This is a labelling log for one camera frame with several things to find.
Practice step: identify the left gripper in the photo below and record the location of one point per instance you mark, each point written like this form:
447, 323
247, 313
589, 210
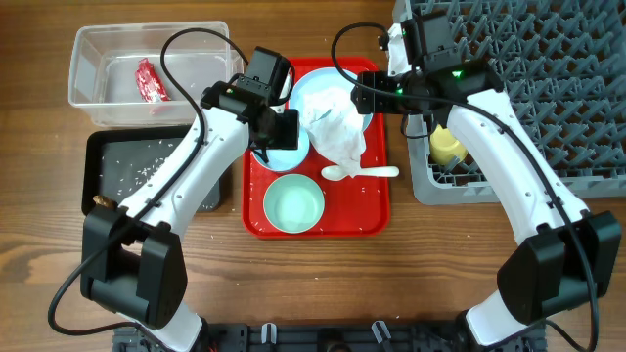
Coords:
289, 140

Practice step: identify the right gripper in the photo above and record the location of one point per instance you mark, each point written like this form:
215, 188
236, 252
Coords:
372, 102

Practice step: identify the white napkin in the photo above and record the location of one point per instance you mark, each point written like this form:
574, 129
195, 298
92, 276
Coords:
335, 128

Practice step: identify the light blue bowl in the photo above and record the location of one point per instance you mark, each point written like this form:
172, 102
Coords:
282, 161

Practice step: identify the yellow cup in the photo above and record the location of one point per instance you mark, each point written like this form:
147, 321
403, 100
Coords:
444, 147

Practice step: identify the white plastic spoon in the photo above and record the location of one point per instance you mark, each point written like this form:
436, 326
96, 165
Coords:
336, 173

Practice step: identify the red snack wrapper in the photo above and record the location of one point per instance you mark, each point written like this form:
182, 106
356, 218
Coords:
149, 84

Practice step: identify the green bowl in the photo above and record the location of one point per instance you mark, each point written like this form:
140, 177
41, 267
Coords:
294, 203

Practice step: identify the brown mushroom scrap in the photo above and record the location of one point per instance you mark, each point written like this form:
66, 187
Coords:
104, 202

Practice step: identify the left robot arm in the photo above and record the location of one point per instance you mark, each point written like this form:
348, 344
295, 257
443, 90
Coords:
132, 259

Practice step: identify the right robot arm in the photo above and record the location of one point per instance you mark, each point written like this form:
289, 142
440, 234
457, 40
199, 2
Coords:
565, 254

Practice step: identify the grey dishwasher rack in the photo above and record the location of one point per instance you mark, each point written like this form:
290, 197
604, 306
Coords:
563, 65

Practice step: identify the light blue plate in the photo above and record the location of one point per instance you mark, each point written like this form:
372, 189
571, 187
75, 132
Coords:
318, 80

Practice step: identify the red serving tray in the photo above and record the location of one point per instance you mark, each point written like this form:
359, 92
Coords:
354, 207

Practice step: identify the clear plastic bin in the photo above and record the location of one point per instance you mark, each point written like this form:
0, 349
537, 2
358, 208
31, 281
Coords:
104, 59

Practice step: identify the black plastic tray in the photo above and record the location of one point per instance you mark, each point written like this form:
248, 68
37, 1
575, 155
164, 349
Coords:
98, 140

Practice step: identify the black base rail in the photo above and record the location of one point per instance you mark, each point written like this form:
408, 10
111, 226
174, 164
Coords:
378, 336

